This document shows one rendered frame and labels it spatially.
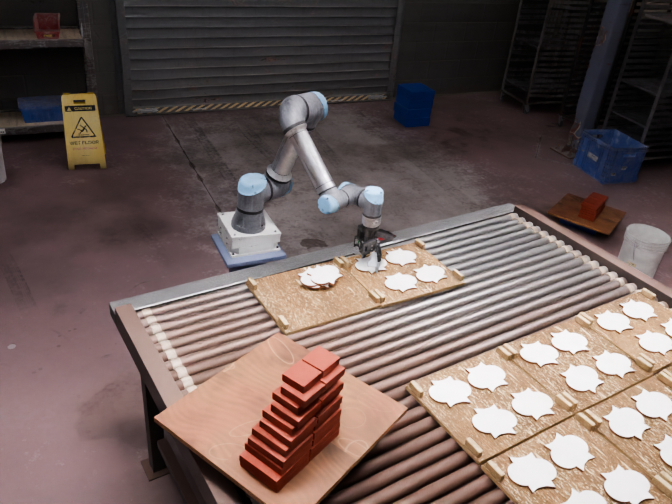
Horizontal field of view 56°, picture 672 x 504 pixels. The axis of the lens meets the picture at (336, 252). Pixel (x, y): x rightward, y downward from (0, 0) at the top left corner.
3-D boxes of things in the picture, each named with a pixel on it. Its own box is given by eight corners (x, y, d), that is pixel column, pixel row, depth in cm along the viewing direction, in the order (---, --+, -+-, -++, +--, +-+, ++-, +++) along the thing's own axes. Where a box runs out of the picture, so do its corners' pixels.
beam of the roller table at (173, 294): (110, 315, 234) (108, 302, 231) (506, 212, 336) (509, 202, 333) (116, 328, 228) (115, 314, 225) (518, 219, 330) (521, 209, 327)
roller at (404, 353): (195, 431, 188) (195, 419, 185) (607, 277, 284) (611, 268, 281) (202, 442, 184) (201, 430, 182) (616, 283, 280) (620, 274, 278)
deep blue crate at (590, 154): (570, 164, 636) (581, 129, 617) (603, 162, 649) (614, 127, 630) (602, 185, 596) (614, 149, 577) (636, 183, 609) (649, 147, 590)
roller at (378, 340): (183, 409, 195) (183, 397, 192) (589, 266, 291) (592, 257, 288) (189, 419, 191) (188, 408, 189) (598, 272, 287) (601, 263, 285)
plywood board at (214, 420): (154, 421, 170) (153, 417, 170) (277, 336, 206) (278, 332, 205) (294, 530, 146) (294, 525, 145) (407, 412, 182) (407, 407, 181)
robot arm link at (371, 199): (371, 182, 249) (388, 189, 244) (368, 207, 254) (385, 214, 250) (359, 188, 243) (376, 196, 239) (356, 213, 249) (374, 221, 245)
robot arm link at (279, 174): (248, 190, 279) (291, 88, 245) (271, 182, 290) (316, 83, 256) (265, 208, 276) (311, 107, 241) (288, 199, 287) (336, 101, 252)
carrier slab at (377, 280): (337, 262, 266) (337, 259, 266) (415, 244, 285) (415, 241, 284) (382, 308, 241) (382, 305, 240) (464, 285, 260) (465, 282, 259)
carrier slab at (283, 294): (245, 284, 247) (245, 281, 246) (334, 262, 266) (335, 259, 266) (285, 336, 222) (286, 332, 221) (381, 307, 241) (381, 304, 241)
